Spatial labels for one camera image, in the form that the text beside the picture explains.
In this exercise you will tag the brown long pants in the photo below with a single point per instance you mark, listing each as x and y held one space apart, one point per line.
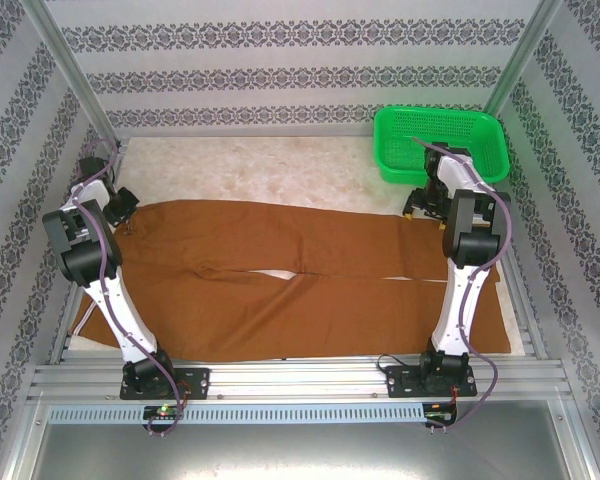
280 240

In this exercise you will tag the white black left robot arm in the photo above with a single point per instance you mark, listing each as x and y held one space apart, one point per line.
130 335

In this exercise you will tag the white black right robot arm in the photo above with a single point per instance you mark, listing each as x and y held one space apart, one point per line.
460 310

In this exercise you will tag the green plastic basket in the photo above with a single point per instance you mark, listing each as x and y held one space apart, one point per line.
405 130

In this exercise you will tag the right controller board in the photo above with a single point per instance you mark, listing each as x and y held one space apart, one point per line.
440 417

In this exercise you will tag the left controller board green light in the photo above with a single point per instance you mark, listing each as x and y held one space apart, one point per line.
164 412

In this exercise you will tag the grey metal sheet shelf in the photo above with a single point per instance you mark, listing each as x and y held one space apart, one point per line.
300 452

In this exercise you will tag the aluminium frame post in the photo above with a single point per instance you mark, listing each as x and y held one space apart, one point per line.
70 70
522 55

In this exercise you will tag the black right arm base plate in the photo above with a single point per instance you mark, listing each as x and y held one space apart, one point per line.
402 382

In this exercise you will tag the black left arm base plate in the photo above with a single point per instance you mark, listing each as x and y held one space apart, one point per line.
195 382

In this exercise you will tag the aluminium frame cross rail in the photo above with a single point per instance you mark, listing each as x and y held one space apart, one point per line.
290 380

